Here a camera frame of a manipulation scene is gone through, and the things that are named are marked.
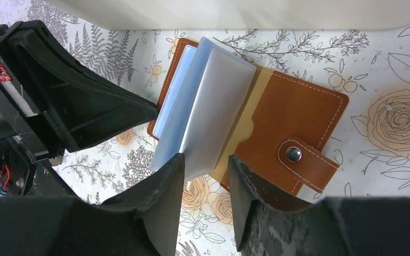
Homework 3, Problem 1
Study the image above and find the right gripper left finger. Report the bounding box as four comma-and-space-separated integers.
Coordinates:
0, 153, 185, 255

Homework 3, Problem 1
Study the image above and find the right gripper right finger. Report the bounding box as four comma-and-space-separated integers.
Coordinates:
228, 155, 410, 255

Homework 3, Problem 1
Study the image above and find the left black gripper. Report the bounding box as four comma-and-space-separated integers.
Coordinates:
0, 20, 158, 197

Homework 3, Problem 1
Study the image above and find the white oblong plastic tray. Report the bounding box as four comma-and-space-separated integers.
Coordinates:
52, 0, 410, 30

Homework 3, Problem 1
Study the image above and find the brown leather card holder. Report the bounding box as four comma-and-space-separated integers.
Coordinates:
147, 38, 349, 211

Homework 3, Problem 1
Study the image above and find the floral patterned table mat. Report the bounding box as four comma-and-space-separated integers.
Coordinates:
0, 1, 410, 255

